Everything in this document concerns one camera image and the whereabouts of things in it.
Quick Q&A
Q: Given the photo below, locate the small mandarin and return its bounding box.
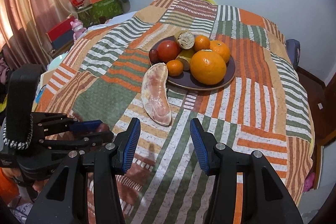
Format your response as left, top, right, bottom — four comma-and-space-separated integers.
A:
194, 35, 210, 52
166, 60, 183, 77

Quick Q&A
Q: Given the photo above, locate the pink toy figure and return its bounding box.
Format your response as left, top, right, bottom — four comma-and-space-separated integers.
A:
70, 19, 87, 42

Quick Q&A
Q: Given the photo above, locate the red tomato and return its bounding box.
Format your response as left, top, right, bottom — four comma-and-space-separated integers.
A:
157, 40, 181, 63

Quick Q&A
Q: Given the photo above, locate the red box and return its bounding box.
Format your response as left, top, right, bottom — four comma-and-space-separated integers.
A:
46, 16, 75, 50

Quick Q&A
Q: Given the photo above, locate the large orange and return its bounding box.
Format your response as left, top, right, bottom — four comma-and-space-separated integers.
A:
190, 50, 227, 85

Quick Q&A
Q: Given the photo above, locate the pink pomelo segment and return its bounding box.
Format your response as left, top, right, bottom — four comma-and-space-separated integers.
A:
141, 63, 172, 126

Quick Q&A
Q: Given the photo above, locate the pink striped curtain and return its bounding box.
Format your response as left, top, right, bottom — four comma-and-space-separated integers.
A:
1, 0, 75, 69

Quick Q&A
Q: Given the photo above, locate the yellow banana piece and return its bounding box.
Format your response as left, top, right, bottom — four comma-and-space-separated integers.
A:
174, 31, 195, 50
176, 48, 195, 71

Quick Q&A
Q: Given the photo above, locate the dark purple plate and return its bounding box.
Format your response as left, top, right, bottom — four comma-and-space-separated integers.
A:
148, 35, 236, 91

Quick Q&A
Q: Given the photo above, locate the left hand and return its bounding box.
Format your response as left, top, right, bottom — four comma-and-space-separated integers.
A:
1, 168, 48, 193

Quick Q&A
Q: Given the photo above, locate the green patterned box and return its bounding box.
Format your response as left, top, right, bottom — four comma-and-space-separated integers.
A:
77, 0, 123, 28

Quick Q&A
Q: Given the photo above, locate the blue backpack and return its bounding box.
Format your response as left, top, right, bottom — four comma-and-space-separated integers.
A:
286, 39, 301, 70

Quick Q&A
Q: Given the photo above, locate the striped patchwork bedspread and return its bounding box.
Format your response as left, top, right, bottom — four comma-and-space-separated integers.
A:
37, 0, 314, 223

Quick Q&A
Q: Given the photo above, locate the dark red plum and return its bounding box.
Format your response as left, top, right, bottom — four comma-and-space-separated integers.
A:
96, 123, 109, 132
149, 49, 160, 64

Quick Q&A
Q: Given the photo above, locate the medium orange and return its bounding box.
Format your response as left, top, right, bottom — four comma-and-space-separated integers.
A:
210, 40, 231, 63

